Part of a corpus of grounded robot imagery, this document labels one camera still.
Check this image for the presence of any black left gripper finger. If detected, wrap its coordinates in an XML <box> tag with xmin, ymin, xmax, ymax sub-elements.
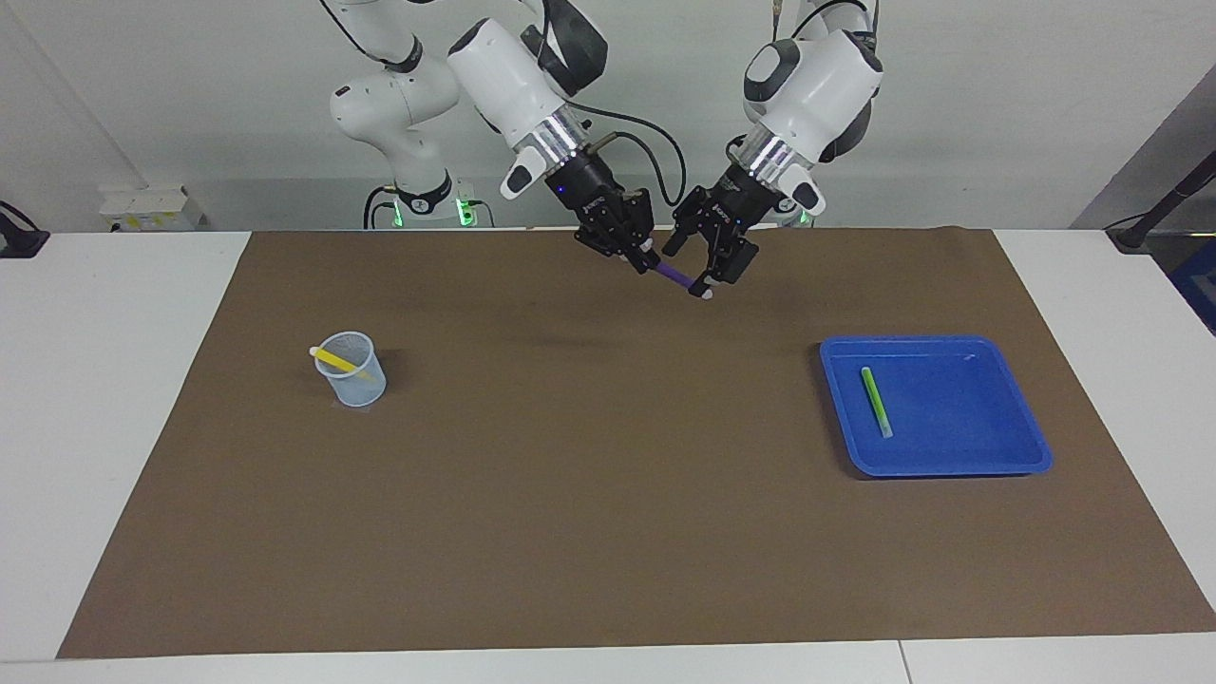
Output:
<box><xmin>690</xmin><ymin>231</ymin><xmax>761</xmax><ymax>300</ymax></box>
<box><xmin>661</xmin><ymin>188</ymin><xmax>715</xmax><ymax>258</ymax></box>

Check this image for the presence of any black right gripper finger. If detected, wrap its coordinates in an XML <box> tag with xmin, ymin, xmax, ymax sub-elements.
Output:
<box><xmin>579</xmin><ymin>227</ymin><xmax>653</xmax><ymax>276</ymax></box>
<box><xmin>626</xmin><ymin>189</ymin><xmax>662</xmax><ymax>273</ymax></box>

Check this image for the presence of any purple pen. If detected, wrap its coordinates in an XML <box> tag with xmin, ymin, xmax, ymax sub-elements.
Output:
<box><xmin>651</xmin><ymin>261</ymin><xmax>714</xmax><ymax>302</ymax></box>

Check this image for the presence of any green pen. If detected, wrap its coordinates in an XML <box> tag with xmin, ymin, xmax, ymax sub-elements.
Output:
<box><xmin>861</xmin><ymin>366</ymin><xmax>895</xmax><ymax>439</ymax></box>

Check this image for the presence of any blue plastic tray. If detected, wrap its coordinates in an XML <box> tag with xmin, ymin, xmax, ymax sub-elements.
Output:
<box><xmin>820</xmin><ymin>334</ymin><xmax>1054</xmax><ymax>479</ymax></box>

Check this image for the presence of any brown table mat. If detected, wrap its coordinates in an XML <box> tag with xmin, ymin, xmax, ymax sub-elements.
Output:
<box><xmin>57</xmin><ymin>226</ymin><xmax>1216</xmax><ymax>659</ymax></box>

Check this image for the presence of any clear plastic cup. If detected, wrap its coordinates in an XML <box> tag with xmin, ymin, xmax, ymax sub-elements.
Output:
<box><xmin>314</xmin><ymin>331</ymin><xmax>388</xmax><ymax>408</ymax></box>

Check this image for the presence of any yellow pen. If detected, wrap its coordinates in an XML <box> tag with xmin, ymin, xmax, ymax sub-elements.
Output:
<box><xmin>310</xmin><ymin>347</ymin><xmax>373</xmax><ymax>378</ymax></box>

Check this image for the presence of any black stand pole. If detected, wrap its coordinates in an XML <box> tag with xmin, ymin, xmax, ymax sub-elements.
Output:
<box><xmin>1107</xmin><ymin>150</ymin><xmax>1216</xmax><ymax>253</ymax></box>

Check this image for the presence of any white power strip box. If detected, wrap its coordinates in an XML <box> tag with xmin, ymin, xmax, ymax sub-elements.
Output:
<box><xmin>100</xmin><ymin>184</ymin><xmax>205</xmax><ymax>233</ymax></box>

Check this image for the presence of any blue bin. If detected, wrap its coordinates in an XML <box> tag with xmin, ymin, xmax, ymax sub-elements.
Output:
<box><xmin>1170</xmin><ymin>237</ymin><xmax>1216</xmax><ymax>335</ymax></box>

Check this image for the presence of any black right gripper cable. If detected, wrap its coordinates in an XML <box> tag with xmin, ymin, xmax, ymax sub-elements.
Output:
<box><xmin>570</xmin><ymin>101</ymin><xmax>688</xmax><ymax>209</ymax></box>

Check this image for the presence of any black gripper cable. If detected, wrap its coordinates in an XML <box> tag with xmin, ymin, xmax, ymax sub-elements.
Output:
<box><xmin>570</xmin><ymin>101</ymin><xmax>688</xmax><ymax>209</ymax></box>
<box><xmin>769</xmin><ymin>0</ymin><xmax>881</xmax><ymax>44</ymax></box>

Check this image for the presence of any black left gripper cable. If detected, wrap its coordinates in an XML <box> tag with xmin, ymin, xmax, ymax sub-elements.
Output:
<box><xmin>769</xmin><ymin>0</ymin><xmax>881</xmax><ymax>44</ymax></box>

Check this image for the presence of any black clamp mount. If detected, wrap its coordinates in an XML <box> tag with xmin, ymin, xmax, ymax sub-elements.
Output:
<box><xmin>0</xmin><ymin>200</ymin><xmax>50</xmax><ymax>258</ymax></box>

